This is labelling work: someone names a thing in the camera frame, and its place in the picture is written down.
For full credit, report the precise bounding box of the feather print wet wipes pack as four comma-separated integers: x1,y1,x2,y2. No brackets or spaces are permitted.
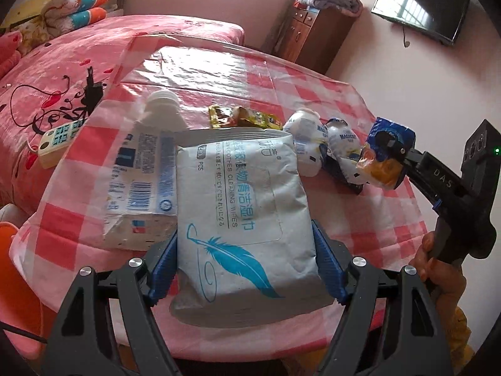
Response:
169,127,333,327

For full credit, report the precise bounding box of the yellow star print headboard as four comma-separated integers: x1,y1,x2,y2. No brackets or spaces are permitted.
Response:
0,0,80,34

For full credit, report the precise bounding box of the person's right hand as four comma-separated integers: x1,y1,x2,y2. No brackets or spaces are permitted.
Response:
409,232,469,307

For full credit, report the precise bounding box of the thin black charger cable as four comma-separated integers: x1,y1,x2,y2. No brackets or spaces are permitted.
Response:
9,74,87,134

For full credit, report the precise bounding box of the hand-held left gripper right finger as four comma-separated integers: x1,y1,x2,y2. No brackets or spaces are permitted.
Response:
311,219,457,376

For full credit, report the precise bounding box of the red plush pillow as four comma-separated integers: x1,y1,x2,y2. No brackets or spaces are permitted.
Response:
0,32,23,80

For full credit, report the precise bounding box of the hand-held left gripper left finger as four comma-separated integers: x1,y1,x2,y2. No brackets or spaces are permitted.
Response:
41,229,179,376

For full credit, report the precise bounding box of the orange plastic stool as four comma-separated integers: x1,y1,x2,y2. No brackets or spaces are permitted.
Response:
0,221,56,361

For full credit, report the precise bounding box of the folded pink grey blanket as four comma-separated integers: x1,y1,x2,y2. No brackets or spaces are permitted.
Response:
297,0,363,18

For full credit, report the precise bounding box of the white blue crumpled snack packet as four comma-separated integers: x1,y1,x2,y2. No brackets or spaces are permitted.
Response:
319,117,370,196

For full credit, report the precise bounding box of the person's right forearm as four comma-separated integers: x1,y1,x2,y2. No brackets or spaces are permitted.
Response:
434,298,477,367

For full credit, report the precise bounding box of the yellow floral pillow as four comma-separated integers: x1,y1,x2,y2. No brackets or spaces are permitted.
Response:
12,19,52,56

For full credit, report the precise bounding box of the white plastic stool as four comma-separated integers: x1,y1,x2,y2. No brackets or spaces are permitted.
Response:
0,203,25,225

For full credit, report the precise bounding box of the brown patterned curtain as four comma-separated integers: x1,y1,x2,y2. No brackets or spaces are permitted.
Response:
261,6,295,56

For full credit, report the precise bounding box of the colourful rolled quilt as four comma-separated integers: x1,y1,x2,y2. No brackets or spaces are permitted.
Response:
41,0,112,40

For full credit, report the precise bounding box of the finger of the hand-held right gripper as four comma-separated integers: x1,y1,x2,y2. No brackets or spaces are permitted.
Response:
385,133,466,209

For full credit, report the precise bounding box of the red white checked tablecloth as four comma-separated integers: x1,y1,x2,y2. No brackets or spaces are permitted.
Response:
8,35,429,363

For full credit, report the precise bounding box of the pink floral bed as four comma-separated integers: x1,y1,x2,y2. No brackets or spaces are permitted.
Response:
0,13,245,214

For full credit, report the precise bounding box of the yellow snack wrapper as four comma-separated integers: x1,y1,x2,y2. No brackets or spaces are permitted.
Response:
208,105,283,131

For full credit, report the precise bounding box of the black wall television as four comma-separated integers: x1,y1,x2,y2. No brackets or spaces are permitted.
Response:
370,0,473,46

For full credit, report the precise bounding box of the black charger adapter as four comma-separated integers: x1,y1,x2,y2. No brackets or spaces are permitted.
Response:
84,66,107,117

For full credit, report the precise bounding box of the brown wooden cabinet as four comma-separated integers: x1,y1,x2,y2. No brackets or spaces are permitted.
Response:
274,3,365,76

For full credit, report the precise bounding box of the thick black cable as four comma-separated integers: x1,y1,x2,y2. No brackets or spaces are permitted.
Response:
0,320,48,345

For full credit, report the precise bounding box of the cream power strip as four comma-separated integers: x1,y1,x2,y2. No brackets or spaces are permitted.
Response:
37,119,89,170

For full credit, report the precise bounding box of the white blue milk carton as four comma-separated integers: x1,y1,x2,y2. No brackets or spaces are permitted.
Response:
102,89,192,251

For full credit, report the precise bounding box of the blue yellow snack packet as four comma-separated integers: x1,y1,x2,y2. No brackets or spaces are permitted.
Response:
355,117,416,189

